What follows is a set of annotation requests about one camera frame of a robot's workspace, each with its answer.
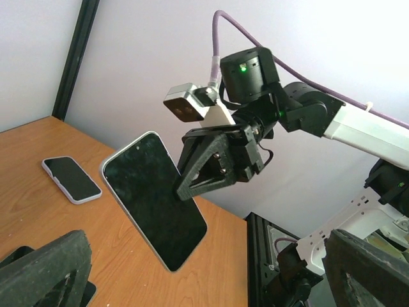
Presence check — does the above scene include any phone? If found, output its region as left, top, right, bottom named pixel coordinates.
left=100, top=131, right=208, bottom=272
left=41, top=156, right=102, bottom=205
left=81, top=281, right=96, bottom=307

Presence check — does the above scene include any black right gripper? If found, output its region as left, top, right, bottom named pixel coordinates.
left=175, top=124, right=274, bottom=200

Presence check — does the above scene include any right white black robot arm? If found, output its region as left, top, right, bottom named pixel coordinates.
left=164, top=47, right=408, bottom=238

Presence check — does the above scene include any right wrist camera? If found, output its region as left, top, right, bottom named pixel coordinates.
left=163, top=83, right=235, bottom=128

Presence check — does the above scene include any black smartphone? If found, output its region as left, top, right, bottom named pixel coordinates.
left=0, top=246, right=34, bottom=269

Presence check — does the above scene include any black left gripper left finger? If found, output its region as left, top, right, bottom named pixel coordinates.
left=1, top=230, right=92, bottom=306

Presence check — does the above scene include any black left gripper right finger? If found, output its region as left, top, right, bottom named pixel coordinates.
left=323, top=229, right=408, bottom=306

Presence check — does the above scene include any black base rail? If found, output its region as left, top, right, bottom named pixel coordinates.
left=245, top=212, right=299, bottom=306

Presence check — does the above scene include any black frame post right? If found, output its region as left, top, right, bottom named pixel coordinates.
left=52, top=0, right=100, bottom=121

